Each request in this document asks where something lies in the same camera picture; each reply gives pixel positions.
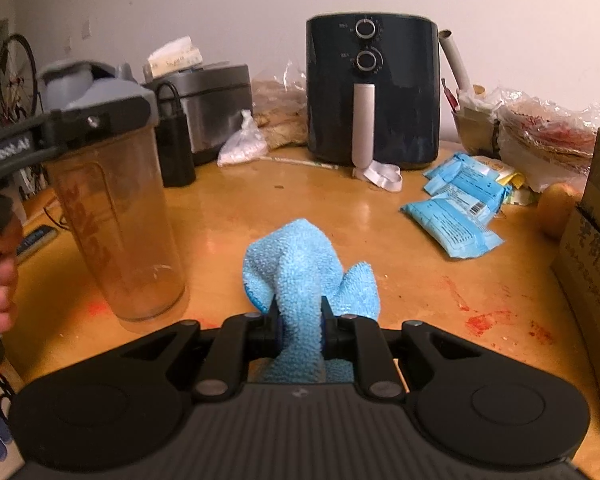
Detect black cable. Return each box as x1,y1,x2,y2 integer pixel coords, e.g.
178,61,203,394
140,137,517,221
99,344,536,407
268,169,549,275
42,195,71,231

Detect dark metal ruler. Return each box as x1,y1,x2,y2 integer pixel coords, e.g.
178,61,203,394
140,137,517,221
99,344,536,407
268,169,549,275
16,226,57,263

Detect black portable air pump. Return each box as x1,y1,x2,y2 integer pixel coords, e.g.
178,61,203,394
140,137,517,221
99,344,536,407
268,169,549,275
155,81,197,188

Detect clear bag of red food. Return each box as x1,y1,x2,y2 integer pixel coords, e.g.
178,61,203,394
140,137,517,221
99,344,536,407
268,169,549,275
495,87,600,193

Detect clear bag of dried food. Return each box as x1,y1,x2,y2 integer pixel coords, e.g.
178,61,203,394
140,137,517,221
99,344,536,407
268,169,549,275
251,62,310,150

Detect bicycle wheel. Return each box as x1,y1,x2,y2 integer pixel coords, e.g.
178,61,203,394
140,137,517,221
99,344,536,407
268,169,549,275
0,34,43,123

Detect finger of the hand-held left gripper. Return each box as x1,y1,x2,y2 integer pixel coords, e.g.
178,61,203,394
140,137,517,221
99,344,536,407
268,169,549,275
49,95,154,158

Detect white folded strap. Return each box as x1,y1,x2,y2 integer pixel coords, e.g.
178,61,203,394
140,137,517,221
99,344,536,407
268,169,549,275
352,160,403,193

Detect person's left hand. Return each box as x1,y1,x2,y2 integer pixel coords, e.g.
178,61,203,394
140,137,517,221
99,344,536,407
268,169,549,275
0,220,25,333

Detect black air fryer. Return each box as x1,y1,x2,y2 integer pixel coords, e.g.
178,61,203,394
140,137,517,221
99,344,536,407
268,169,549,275
306,12,441,171

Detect round yellow fruit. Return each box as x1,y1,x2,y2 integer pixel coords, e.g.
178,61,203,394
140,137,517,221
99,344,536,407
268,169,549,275
537,182,583,240

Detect white cardboard tube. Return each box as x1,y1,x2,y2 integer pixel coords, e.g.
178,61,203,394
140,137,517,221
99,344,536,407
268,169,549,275
438,30,473,92

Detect large taped cardboard box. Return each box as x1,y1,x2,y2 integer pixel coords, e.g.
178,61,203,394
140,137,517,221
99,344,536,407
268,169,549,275
550,127,600,446

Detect blue microfiber cloth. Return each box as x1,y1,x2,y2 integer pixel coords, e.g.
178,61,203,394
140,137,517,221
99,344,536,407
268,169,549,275
243,218,381,385

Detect tissue box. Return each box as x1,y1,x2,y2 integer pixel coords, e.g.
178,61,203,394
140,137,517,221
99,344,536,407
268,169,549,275
146,36,202,77

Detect blue packet with barcode label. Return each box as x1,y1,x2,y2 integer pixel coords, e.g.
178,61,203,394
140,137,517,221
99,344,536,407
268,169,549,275
437,167,513,223

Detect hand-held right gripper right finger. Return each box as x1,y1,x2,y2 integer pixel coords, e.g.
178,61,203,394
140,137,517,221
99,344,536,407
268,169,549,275
321,297,483,403

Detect clear shaker bottle grey lid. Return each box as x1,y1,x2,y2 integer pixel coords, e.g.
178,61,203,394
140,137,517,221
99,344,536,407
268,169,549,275
36,59,188,335

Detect yellow green packets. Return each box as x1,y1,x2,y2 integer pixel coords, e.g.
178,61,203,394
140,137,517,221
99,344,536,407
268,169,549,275
497,157,541,206

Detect small bag of white pellets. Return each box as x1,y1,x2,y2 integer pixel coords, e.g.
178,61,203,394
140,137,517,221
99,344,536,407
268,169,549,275
217,110,269,167

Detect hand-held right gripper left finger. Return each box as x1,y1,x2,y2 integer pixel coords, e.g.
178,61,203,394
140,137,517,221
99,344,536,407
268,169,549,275
117,302,285,403

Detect blue snack packet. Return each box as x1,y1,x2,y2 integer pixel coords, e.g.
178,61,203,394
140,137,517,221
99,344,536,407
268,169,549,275
424,152,501,196
400,195,505,261

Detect grey rice cooker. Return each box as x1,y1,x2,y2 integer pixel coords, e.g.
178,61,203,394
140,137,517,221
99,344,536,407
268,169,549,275
142,63,253,167

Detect yellowish plastic cup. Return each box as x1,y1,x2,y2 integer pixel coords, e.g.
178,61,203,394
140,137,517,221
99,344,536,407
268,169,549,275
452,85,501,156

